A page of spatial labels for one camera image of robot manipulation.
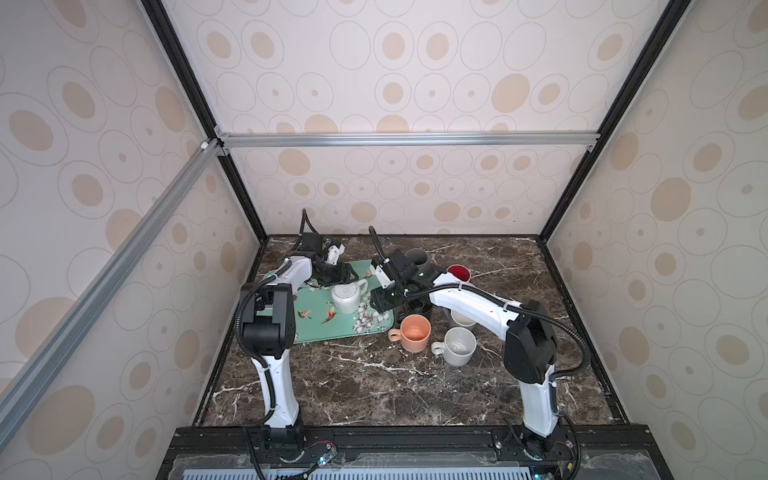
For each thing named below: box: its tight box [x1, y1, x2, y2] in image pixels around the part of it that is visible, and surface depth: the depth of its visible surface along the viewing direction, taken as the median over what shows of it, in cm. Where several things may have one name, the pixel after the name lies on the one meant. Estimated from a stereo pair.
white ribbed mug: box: [331, 279, 369, 314], surface depth 95 cm
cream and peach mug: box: [388, 314, 432, 353], surface depth 89 cm
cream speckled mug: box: [431, 326, 477, 367], surface depth 86 cm
